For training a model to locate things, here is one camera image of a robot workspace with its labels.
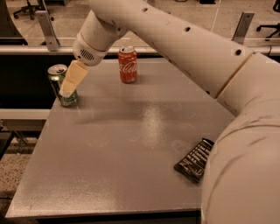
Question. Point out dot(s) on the black office chair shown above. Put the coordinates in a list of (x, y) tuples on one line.
[(276, 27), (31, 9)]

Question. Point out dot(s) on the black snack bar wrapper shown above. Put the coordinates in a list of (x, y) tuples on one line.
[(193, 164)]

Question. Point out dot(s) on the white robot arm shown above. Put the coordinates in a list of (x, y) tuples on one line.
[(241, 184)]

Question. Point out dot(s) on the green soda can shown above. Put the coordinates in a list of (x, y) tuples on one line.
[(56, 75)]

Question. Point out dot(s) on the metal rail beam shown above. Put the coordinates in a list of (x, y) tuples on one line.
[(269, 50)]

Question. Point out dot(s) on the black office chair left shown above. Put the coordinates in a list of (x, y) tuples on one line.
[(31, 9)]

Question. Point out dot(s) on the metal bracket post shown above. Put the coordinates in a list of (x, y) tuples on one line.
[(46, 25), (243, 27)]

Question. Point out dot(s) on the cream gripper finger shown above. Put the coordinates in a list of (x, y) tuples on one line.
[(75, 74)]

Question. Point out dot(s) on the left metal bracket post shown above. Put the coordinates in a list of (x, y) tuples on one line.
[(46, 25)]

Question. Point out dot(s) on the red Coca-Cola can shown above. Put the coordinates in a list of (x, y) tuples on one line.
[(127, 58)]

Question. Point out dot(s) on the right metal bracket post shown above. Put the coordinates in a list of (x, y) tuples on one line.
[(243, 27)]

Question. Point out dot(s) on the black office chair right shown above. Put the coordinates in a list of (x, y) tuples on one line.
[(276, 27)]

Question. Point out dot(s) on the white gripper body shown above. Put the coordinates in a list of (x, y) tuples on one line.
[(87, 52)]

